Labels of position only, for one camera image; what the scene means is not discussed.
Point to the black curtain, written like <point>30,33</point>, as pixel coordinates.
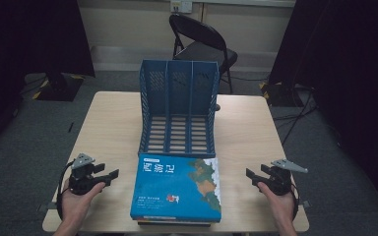
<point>29,32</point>
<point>357,65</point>

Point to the small black stick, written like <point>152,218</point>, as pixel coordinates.
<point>71,127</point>

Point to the person's left hand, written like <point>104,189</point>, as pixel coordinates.
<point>77,208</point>

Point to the black folding chair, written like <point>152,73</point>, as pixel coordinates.
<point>206,49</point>

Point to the blue plastic file rack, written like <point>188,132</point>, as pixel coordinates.
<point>177,98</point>

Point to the grey tape strip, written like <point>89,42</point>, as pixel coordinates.
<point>305,204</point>
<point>47,206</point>

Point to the blue book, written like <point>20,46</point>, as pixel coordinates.
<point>170,190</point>

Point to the person's right hand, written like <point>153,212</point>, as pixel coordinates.
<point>283,208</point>

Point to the white wall socket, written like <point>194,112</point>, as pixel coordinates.
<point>181,6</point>

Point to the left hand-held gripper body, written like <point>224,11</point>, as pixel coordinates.
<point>80,180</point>

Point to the black stand base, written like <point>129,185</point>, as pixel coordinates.
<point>59,90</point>
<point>282,96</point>

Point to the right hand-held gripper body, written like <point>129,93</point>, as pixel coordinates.
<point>280,182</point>

